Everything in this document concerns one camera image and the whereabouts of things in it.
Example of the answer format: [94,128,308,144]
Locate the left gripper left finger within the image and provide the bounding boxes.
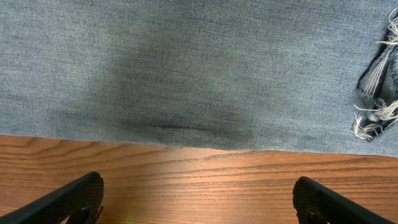
[1,172,104,224]

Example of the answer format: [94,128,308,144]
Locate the light blue denim jeans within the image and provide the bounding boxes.
[1,0,397,157]

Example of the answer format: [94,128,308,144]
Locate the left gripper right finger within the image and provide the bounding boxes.
[292,176,393,224]

